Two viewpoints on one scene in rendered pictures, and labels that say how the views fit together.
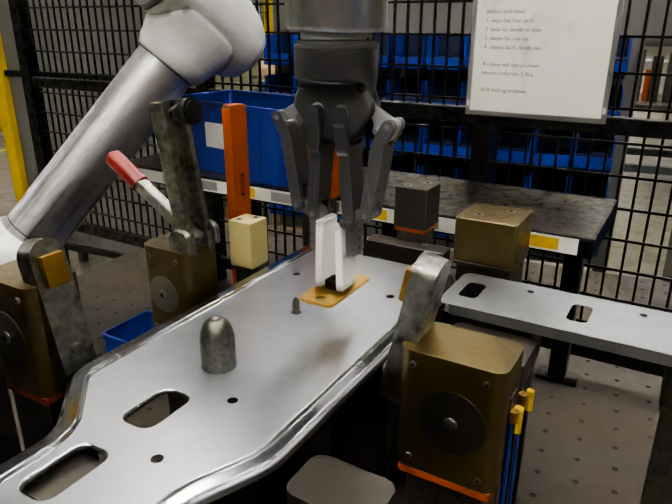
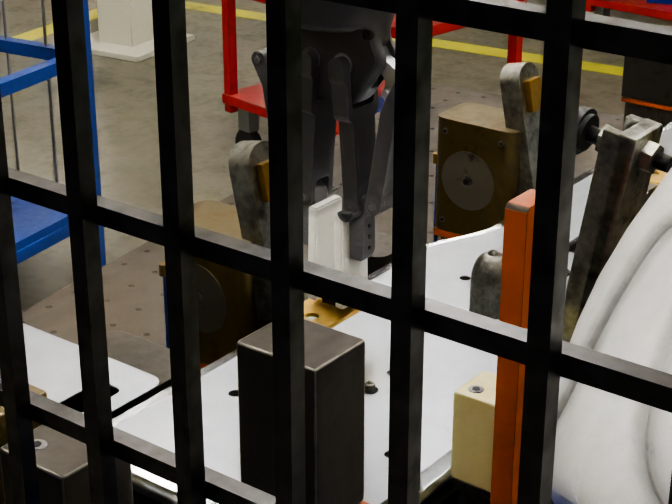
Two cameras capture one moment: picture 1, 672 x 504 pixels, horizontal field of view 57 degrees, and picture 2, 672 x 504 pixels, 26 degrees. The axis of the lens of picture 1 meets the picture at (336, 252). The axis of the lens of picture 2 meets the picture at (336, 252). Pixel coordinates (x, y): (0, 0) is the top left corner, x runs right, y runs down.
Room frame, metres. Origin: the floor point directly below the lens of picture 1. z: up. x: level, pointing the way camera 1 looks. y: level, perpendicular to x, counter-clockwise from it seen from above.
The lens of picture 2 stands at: (1.49, 0.10, 1.48)
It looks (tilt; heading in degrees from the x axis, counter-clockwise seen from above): 24 degrees down; 187
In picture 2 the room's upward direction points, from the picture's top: straight up
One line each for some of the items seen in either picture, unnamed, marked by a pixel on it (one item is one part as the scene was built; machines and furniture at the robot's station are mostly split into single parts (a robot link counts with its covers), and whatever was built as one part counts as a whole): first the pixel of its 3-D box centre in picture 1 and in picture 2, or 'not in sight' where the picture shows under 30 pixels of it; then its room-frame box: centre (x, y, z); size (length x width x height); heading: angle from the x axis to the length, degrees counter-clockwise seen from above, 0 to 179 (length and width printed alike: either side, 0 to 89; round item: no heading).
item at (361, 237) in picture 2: (310, 221); (372, 225); (0.59, 0.03, 1.11); 0.03 x 0.01 x 0.05; 59
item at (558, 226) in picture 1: (338, 187); not in sight; (1.07, -0.01, 1.01); 0.90 x 0.22 x 0.03; 59
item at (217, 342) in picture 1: (218, 348); (491, 289); (0.49, 0.11, 1.02); 0.03 x 0.03 x 0.07
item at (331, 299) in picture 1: (335, 284); (338, 297); (0.57, 0.00, 1.04); 0.08 x 0.04 x 0.01; 149
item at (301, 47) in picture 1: (336, 90); (337, 30); (0.57, 0.00, 1.24); 0.08 x 0.07 x 0.09; 59
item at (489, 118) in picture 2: not in sight; (470, 279); (0.15, 0.09, 0.87); 0.12 x 0.07 x 0.35; 59
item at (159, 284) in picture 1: (183, 368); not in sight; (0.69, 0.20, 0.87); 0.10 x 0.07 x 0.35; 59
